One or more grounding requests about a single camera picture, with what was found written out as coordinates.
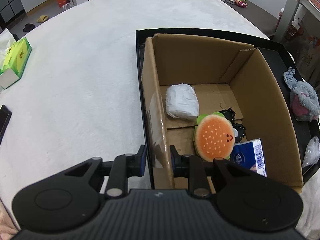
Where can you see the yellow slipper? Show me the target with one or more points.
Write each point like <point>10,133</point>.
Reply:
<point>42,18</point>

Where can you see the white soft packet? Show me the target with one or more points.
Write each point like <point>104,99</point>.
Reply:
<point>181,100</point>

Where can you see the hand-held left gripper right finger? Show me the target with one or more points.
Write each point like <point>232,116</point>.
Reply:
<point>173,161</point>

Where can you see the small grey plush doll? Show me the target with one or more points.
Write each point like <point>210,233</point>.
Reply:
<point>291,80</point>

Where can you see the red basket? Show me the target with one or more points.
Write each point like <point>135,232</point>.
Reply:
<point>293,32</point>

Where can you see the dark grey bench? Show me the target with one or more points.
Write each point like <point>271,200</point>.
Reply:
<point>257,17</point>

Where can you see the green tissue box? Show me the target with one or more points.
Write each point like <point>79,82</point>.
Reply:
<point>17,55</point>

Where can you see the white metal desk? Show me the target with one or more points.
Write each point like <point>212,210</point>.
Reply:
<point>287,12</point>

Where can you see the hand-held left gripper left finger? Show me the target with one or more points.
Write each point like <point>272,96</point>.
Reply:
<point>143,160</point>

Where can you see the brown cardboard box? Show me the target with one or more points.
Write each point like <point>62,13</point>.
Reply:
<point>262,105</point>

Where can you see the burger plush toy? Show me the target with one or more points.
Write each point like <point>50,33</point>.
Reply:
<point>212,135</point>

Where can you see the black smartphone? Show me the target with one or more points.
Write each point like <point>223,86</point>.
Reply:
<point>4,120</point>

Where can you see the pink cloth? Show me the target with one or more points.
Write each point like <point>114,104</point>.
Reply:
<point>6,217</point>

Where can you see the black lace cloth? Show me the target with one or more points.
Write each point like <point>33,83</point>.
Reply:
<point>237,127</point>

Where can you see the black slipper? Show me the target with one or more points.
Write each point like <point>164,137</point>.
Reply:
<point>28,27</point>

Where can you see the black shallow tray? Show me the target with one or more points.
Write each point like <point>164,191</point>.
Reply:
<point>303,137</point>

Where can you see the blue tissue packet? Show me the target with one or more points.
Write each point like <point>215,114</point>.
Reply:
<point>247,155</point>

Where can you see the dark grey cabinet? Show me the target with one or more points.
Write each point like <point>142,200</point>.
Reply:
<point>10,2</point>

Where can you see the clear plastic bag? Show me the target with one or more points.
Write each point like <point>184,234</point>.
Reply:
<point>311,152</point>

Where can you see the red toy figure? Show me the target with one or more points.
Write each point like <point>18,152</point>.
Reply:
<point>241,3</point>

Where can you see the grey pink elephant plush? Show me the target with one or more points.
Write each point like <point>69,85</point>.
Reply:
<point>303,97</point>

